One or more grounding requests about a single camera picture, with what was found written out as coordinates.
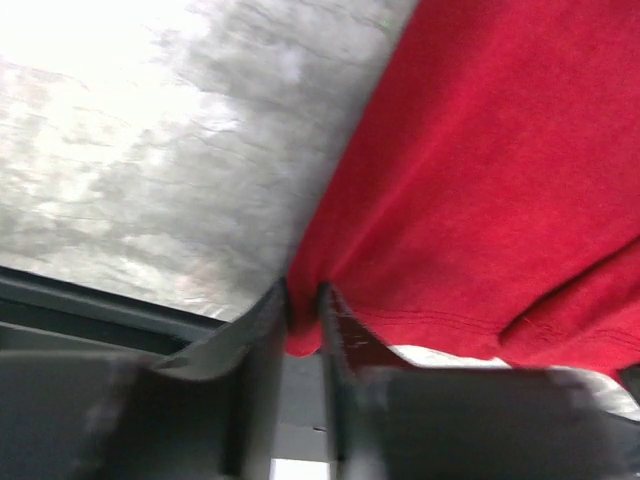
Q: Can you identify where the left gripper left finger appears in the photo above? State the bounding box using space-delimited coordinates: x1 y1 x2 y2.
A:
1 281 288 479

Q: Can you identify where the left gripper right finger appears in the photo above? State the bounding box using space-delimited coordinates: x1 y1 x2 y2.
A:
317 283 639 479

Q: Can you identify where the red t shirt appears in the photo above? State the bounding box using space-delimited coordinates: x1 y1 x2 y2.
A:
287 1 639 376

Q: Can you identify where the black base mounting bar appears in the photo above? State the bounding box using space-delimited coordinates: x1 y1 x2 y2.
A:
0 264 331 461

